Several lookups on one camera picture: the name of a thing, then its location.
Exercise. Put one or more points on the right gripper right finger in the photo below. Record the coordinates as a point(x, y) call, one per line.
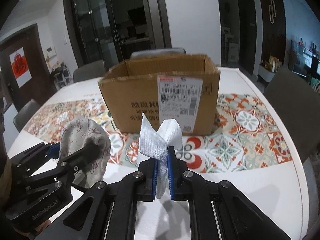
point(217, 210)

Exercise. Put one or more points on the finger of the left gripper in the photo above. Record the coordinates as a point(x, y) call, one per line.
point(81, 158)
point(33, 158)

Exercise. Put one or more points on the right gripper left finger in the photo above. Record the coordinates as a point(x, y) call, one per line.
point(107, 211)

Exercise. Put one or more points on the beige floral fabric pouch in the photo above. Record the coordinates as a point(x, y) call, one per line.
point(84, 138)

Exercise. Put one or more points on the white mesh cloth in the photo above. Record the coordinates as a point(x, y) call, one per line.
point(155, 144)

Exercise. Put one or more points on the grey chair far left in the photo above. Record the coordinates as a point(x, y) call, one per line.
point(89, 71)

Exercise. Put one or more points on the red paper door poster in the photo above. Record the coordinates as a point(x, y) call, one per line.
point(20, 67)

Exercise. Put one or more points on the grey chair right side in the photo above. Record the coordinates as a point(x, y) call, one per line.
point(297, 104)

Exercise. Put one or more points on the brown cardboard box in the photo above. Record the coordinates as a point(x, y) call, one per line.
point(183, 87)

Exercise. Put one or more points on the dark glass sliding door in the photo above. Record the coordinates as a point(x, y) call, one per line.
point(111, 30)

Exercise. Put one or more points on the grey chair behind box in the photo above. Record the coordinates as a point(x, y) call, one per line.
point(154, 52)

